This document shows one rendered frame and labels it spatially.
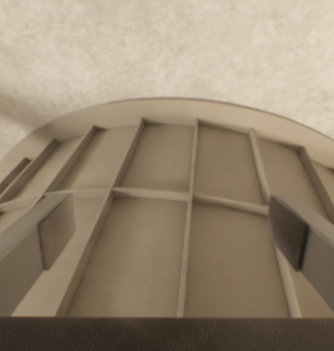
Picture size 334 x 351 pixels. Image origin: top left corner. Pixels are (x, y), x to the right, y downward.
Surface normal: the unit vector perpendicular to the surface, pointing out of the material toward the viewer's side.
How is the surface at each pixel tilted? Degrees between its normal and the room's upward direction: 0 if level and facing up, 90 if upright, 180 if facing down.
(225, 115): 0
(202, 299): 90
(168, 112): 0
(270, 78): 0
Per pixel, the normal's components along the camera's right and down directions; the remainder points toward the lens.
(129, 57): -0.13, 0.63
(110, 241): -0.11, -0.78
